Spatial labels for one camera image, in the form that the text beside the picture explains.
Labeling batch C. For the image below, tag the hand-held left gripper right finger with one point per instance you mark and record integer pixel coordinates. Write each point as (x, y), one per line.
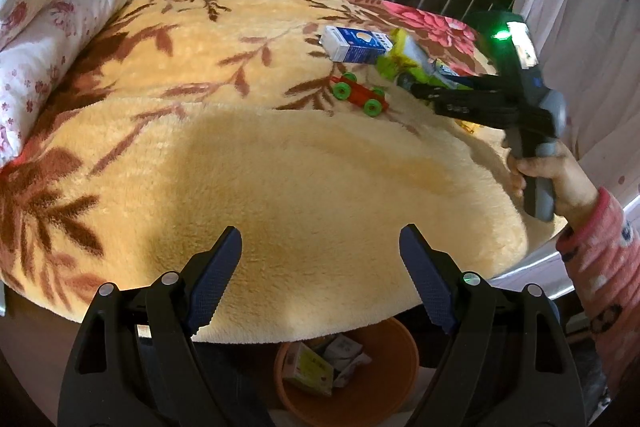
(427, 282)

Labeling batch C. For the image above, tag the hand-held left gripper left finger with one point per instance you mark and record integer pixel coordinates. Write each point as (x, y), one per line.
(212, 287)

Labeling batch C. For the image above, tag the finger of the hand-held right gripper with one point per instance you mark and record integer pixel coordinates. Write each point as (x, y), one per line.
(470, 112)
(465, 88)

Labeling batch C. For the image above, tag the green cardboard box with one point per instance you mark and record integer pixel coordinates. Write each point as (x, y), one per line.
(400, 52)

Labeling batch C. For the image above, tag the white carton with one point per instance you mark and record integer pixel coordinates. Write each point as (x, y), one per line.
(345, 349)

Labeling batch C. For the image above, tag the orange plastic bin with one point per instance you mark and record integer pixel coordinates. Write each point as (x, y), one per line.
(380, 387)

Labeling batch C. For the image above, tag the yellow green carton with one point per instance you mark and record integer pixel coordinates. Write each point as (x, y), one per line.
(310, 369)

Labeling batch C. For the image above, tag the person's right forearm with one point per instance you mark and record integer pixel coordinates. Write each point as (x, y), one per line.
(610, 267)

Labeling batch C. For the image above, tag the person's right hand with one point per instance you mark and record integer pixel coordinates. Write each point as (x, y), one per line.
(560, 172)

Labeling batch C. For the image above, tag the small yellow item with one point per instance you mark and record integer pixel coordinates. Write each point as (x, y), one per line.
(469, 127)

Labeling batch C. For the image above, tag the sheer pink floral curtain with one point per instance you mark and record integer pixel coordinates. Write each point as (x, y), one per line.
(590, 7)

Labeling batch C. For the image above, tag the red toy car green wheels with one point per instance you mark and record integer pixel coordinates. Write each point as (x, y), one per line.
(360, 94)

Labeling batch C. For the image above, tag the small blue white box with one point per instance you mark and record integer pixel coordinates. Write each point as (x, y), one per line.
(355, 44)

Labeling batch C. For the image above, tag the yellow floral plush blanket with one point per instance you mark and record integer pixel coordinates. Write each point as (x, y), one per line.
(300, 187)

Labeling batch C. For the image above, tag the folded floral quilt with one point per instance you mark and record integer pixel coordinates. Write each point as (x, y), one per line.
(60, 7)

